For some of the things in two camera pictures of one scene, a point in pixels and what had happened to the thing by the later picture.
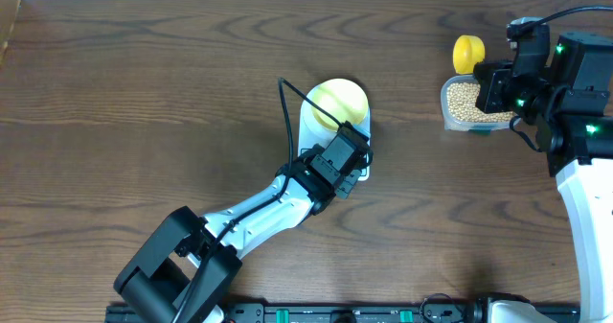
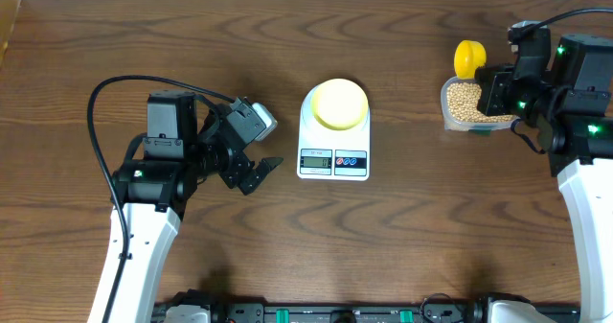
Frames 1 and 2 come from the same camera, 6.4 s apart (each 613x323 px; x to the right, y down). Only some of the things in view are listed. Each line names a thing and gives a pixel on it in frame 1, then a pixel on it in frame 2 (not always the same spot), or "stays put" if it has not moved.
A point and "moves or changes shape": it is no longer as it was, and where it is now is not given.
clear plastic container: x=460 y=112 stays put
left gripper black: x=345 y=191 -> x=236 y=173
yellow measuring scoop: x=467 y=51 moves or changes shape
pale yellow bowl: x=345 y=99 stays put
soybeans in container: x=462 y=101 stays put
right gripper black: x=491 y=84 stays put
